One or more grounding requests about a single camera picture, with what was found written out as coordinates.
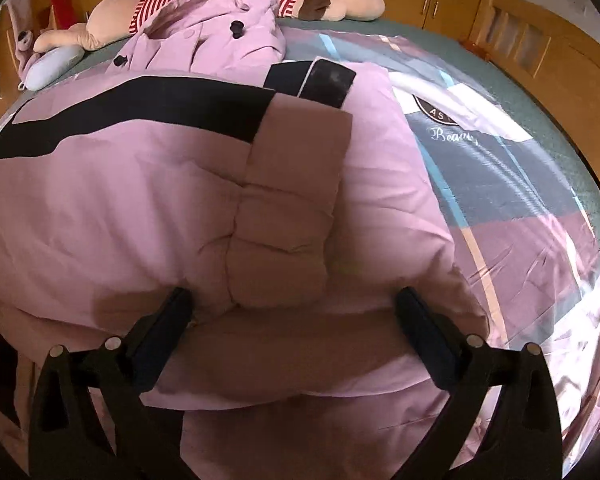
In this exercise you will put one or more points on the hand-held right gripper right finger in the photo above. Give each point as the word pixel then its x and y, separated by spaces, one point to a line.
pixel 425 336

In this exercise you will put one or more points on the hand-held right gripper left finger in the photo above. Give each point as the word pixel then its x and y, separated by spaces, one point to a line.
pixel 155 346

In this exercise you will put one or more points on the pink hooded jacket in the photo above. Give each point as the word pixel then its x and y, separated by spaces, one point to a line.
pixel 130 185

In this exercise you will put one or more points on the plaid bedsheet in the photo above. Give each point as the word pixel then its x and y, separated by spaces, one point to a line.
pixel 505 185

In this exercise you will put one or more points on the blue round pillow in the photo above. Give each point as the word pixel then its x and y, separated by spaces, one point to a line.
pixel 55 66

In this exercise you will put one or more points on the purple plush toy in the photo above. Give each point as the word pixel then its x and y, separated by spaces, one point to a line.
pixel 22 40

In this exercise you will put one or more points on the plush dog in striped shirt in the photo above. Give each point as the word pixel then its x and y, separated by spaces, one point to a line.
pixel 350 0

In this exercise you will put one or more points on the red cloth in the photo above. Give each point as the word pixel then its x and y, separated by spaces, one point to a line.
pixel 62 5

